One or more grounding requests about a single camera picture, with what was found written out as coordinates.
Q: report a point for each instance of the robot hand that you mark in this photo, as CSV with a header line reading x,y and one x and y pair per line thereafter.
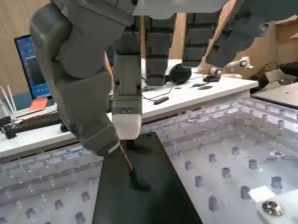
x,y
80,66

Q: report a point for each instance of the computer screen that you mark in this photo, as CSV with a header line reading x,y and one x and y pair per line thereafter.
x,y
30,66

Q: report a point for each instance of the orange note pad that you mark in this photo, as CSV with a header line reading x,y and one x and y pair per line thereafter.
x,y
38,104

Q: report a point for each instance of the black keyboard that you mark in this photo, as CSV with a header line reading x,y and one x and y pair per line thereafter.
x,y
40,122

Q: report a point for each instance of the black headphones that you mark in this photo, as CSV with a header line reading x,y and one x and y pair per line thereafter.
x,y
181,75

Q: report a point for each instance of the white desk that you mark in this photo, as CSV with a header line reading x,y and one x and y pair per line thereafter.
x,y
186,96

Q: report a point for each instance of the thin stick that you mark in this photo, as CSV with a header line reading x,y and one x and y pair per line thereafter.
x,y
126,160

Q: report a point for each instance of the clear box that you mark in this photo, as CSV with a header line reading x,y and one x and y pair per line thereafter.
x,y
213,126

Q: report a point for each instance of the small white jointed device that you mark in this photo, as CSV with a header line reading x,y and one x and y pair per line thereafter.
x,y
241,63

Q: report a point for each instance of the black plate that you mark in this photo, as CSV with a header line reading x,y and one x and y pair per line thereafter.
x,y
154,200

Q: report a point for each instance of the metal nut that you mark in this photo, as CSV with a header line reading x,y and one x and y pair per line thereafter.
x,y
273,208

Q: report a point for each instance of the small white square plate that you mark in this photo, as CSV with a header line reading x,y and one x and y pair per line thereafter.
x,y
287,203

